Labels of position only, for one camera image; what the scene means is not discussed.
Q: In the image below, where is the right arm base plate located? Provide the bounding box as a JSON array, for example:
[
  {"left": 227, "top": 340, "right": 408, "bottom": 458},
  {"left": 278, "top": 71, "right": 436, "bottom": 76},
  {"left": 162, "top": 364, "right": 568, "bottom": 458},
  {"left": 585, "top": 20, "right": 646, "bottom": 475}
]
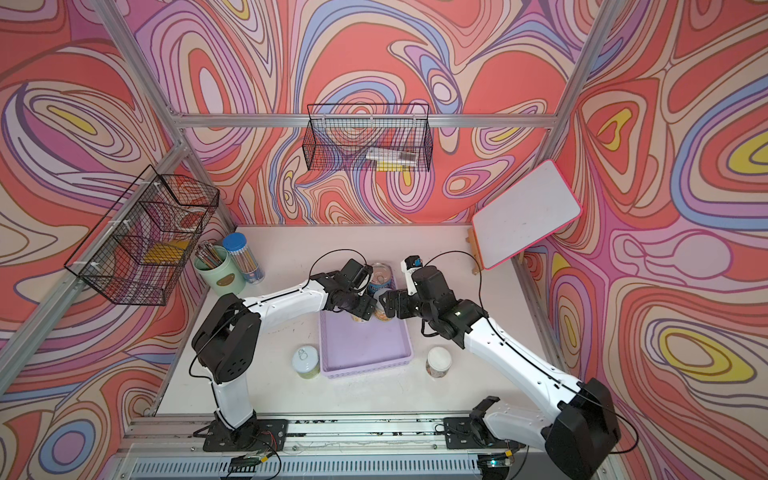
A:
[{"left": 435, "top": 396, "right": 524, "bottom": 453}]

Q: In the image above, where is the purple plastic basket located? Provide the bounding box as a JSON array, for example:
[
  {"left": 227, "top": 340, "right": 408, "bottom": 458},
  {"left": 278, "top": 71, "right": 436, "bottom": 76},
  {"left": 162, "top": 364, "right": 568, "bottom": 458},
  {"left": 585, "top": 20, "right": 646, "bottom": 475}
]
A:
[{"left": 318, "top": 311, "right": 413, "bottom": 378}]

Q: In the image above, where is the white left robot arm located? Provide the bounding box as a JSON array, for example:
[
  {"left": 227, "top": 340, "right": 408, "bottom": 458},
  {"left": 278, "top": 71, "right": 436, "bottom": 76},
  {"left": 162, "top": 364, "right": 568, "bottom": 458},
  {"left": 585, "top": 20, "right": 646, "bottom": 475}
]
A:
[{"left": 192, "top": 259, "right": 375, "bottom": 432}]

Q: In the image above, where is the green pencil cup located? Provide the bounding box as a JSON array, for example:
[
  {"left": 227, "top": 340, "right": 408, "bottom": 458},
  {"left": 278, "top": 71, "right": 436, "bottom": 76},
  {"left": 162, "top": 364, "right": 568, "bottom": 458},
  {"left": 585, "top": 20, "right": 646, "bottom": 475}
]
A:
[{"left": 193, "top": 241, "right": 246, "bottom": 296}]

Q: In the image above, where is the black wire basket back wall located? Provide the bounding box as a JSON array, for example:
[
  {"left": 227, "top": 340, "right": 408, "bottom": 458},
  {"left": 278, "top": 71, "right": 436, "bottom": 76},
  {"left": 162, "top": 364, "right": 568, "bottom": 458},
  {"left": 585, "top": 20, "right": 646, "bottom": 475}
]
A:
[{"left": 302, "top": 101, "right": 434, "bottom": 173}]

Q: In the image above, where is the pink framed whiteboard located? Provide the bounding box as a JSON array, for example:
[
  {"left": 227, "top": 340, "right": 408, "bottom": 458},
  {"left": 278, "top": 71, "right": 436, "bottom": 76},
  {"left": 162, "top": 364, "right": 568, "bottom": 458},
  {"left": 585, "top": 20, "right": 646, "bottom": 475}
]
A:
[{"left": 471, "top": 160, "right": 583, "bottom": 270}]

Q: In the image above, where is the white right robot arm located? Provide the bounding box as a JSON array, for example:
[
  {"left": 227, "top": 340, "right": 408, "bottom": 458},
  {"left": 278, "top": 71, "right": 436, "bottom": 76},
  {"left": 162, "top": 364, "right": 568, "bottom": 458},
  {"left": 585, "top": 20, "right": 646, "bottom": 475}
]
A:
[{"left": 378, "top": 266, "right": 621, "bottom": 479}]

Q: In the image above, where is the wooden easel stand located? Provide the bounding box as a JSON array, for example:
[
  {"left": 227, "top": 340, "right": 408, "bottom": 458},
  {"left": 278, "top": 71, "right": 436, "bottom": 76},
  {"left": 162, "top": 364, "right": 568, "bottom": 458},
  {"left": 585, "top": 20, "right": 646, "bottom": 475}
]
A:
[{"left": 466, "top": 227, "right": 483, "bottom": 275}]

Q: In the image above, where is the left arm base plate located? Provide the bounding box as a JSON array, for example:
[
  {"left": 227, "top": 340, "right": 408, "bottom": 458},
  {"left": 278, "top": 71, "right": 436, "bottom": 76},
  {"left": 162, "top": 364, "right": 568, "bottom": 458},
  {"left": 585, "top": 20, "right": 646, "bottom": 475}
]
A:
[{"left": 203, "top": 414, "right": 288, "bottom": 452}]

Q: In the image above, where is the black wire basket wall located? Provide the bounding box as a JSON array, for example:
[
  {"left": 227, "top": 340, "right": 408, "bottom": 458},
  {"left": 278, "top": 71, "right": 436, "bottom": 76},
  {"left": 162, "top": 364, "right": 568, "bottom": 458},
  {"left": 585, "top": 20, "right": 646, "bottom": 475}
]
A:
[
  {"left": 302, "top": 101, "right": 434, "bottom": 173},
  {"left": 64, "top": 166, "right": 220, "bottom": 306}
]

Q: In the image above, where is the black wire basket left wall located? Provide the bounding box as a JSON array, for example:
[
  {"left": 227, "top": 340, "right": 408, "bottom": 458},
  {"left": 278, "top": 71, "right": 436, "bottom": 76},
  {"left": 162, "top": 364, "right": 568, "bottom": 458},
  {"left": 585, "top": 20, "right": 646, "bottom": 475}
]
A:
[{"left": 64, "top": 166, "right": 220, "bottom": 306}]

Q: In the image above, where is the blue lid pencil tube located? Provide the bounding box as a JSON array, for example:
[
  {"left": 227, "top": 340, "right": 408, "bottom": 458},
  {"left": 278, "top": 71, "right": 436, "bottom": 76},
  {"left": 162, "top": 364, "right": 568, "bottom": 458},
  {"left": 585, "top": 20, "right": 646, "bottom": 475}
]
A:
[{"left": 221, "top": 232, "right": 265, "bottom": 284}]

